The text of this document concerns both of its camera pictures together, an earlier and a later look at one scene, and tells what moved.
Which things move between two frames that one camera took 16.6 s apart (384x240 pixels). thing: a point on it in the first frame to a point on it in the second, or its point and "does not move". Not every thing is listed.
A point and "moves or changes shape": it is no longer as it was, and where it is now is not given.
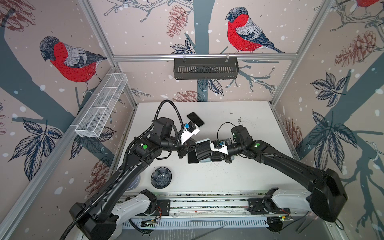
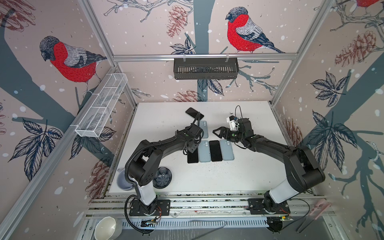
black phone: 195,119 moves or changes shape
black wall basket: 206,68 does not move
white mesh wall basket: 95,118 does not move
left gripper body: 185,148 to 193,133
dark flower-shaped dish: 161,177 does not move
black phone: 192,157 does not move
